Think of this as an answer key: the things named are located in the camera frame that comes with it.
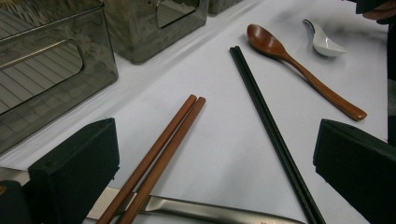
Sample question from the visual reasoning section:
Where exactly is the brown wooden spoon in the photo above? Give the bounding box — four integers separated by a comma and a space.
247, 23, 368, 121

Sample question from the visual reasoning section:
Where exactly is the translucent grey plastic bin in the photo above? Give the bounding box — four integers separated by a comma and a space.
101, 0, 210, 65
207, 0, 245, 15
0, 0, 120, 156

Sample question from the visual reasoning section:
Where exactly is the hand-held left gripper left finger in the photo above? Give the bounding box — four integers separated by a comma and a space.
27, 117, 120, 224

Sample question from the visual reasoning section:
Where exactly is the white ceramic spoon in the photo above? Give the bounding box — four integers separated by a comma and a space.
302, 19, 348, 58

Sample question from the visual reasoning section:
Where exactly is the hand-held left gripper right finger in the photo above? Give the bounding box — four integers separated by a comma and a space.
312, 119, 396, 224

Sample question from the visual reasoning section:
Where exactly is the black chopstick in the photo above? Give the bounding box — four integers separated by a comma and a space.
229, 46, 318, 224
233, 45, 327, 224

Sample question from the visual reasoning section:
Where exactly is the brown wooden chopstick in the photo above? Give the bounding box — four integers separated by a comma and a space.
96, 93, 198, 224
115, 96, 207, 224

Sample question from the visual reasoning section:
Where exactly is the metal table knife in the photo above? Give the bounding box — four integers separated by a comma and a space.
0, 167, 306, 224

